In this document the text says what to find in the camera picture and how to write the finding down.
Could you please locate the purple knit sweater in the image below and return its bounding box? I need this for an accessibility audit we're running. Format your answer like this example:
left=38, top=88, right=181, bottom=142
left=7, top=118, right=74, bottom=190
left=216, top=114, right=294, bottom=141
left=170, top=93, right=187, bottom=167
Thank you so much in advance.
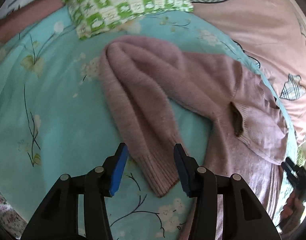
left=99, top=36, right=288, bottom=217

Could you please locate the person's right hand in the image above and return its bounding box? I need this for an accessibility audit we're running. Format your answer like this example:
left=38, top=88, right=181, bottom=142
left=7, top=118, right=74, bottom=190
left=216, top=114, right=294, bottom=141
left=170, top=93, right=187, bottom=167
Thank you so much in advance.
left=280, top=192, right=304, bottom=227

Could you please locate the teal floral bed sheet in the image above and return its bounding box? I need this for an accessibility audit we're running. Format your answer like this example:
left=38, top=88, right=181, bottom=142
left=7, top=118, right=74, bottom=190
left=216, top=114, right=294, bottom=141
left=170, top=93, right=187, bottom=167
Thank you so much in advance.
left=0, top=4, right=300, bottom=240

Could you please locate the pink quilt with plaid hearts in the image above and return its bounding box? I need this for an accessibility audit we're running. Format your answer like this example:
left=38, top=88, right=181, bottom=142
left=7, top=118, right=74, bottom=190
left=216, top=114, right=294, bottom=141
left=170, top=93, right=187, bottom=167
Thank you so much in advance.
left=190, top=0, right=306, bottom=144

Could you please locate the green white checkered pillow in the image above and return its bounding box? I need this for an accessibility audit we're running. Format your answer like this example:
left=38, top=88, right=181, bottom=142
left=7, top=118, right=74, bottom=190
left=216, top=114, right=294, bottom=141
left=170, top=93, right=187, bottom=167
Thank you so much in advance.
left=62, top=0, right=193, bottom=40

